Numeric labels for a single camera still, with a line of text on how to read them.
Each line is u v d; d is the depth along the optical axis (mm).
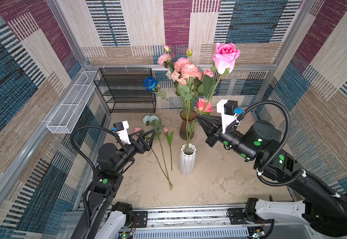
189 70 592
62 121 875
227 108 381
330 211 376
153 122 1087
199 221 732
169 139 1026
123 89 1108
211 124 444
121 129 556
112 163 533
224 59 293
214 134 418
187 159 725
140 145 552
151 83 737
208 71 777
